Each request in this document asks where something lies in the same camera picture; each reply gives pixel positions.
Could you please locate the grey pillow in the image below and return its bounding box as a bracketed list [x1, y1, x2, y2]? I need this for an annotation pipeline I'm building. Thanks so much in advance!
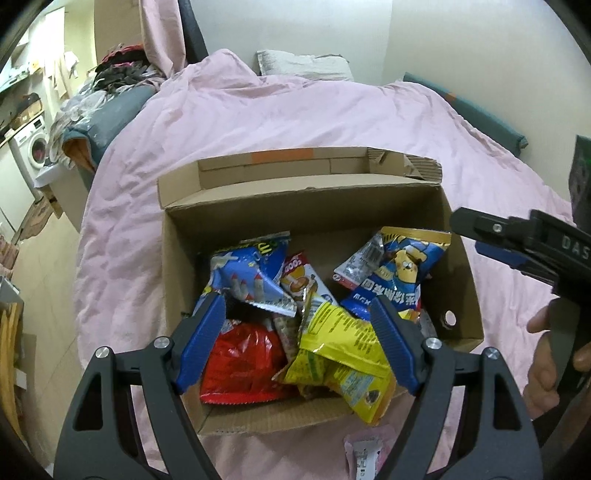
[256, 49, 353, 81]

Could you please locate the pile of clothes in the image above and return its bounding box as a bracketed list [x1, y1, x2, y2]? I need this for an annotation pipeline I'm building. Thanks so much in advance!
[46, 44, 165, 169]

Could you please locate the white kitchen cabinet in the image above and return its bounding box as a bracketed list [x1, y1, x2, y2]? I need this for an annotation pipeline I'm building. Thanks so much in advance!
[0, 144, 34, 238]

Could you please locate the blue minion snack bag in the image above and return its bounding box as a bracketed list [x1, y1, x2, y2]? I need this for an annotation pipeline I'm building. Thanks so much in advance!
[332, 226, 452, 321]

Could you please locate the pink bed duvet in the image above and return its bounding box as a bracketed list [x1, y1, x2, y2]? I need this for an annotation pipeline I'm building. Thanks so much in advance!
[73, 50, 572, 479]

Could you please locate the pink white small sachet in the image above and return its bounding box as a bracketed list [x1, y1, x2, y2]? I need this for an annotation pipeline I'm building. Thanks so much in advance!
[344, 425, 398, 480]

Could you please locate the red snack bag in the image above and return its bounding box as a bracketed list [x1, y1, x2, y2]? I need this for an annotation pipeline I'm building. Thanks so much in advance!
[199, 320, 297, 406]

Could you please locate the teal bed edge cushion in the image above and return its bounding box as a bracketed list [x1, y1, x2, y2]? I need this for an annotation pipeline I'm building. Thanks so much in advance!
[403, 72, 529, 158]

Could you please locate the yellow wooden chair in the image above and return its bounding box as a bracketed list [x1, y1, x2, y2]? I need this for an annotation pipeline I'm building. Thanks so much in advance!
[0, 303, 24, 441]

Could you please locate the yellow snack bag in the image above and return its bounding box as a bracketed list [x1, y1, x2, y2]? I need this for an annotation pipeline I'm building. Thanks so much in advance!
[273, 294, 397, 425]

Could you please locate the person's right hand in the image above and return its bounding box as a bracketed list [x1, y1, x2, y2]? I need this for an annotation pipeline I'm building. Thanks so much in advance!
[523, 297, 591, 421]

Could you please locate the white washing machine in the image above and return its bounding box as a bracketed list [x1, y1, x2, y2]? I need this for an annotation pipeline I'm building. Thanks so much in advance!
[9, 113, 48, 189]

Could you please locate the blue Lonely God chip bag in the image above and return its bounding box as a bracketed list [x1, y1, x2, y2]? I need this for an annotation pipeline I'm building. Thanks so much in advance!
[192, 231, 297, 318]

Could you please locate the open cardboard box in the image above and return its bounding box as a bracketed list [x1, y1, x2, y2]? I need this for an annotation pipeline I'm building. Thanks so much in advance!
[158, 147, 484, 436]

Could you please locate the white red snack packet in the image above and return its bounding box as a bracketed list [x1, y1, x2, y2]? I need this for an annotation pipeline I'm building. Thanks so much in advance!
[280, 251, 337, 313]

